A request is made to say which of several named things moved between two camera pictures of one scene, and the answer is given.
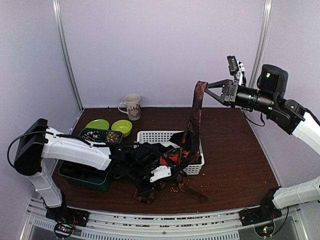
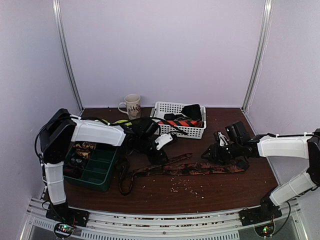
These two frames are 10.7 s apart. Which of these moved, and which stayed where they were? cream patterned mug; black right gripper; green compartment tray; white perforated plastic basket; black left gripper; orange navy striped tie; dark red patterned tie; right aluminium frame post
Moved: black left gripper; dark red patterned tie; white perforated plastic basket; orange navy striped tie; black right gripper
Stayed: right aluminium frame post; cream patterned mug; green compartment tray
